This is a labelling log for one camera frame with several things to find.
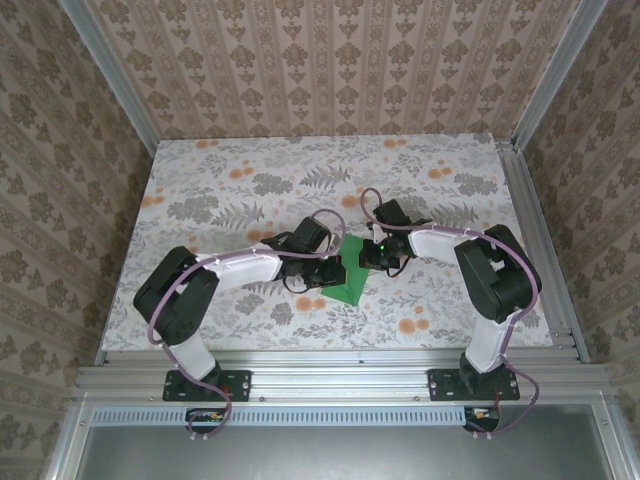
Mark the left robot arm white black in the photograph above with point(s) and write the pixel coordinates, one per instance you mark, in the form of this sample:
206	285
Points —
175	300

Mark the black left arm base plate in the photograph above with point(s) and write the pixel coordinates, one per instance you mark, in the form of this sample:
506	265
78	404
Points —
239	385

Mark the floral printed table mat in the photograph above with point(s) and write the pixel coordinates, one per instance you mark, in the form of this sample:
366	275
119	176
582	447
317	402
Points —
300	165

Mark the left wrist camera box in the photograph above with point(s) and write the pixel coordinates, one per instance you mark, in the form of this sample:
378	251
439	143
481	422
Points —
334	242

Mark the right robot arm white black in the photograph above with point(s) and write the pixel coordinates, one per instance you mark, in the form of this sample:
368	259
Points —
500	280

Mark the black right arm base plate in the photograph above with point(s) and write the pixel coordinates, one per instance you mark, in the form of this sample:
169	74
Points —
440	385

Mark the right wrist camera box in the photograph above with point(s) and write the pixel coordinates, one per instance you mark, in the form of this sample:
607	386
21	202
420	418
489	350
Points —
377	232

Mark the aluminium frame rail long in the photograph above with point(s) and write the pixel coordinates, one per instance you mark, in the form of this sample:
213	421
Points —
325	377

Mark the aluminium frame post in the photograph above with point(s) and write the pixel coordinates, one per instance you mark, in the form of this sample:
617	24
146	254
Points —
555	75
119	85

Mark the black connector board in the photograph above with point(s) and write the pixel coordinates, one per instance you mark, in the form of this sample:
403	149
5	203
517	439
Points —
205	421
482	422

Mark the aluminium lower frame bar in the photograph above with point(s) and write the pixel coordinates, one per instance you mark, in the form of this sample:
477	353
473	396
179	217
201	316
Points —
72	440
612	440

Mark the green square paper sheet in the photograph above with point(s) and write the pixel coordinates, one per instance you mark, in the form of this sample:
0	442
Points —
347	292

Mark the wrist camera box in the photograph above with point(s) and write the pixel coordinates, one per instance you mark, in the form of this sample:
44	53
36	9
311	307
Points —
377	232
334	242

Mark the aluminium side rail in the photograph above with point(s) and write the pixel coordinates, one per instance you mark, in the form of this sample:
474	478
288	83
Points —
527	200

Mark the grey metal sheet panel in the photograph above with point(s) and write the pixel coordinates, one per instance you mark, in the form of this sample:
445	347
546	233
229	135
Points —
325	455

